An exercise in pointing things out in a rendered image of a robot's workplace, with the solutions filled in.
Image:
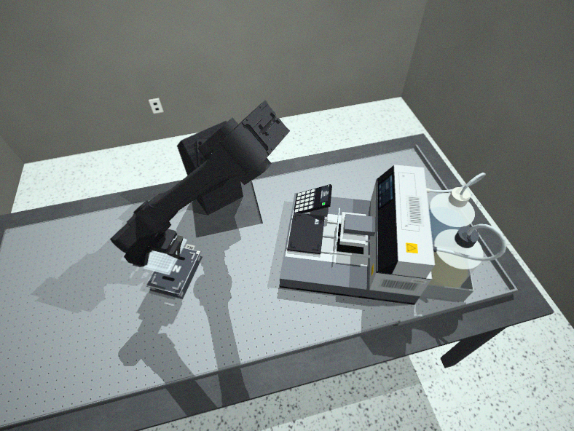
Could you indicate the grey flexible hose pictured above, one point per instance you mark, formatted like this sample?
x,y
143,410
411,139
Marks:
x,y
498,233

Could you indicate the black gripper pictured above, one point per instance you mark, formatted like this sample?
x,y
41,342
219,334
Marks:
x,y
175,246

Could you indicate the white bottle with cap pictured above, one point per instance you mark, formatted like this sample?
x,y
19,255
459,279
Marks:
x,y
450,211

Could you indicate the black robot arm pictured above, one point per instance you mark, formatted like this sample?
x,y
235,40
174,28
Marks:
x,y
235,150

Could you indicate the white flexible hose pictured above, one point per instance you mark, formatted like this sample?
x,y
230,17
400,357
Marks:
x,y
471,182

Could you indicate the clear plastic bottle with black cap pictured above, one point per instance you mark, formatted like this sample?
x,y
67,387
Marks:
x,y
450,270

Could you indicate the white well plate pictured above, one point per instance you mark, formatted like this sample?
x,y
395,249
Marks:
x,y
168,261

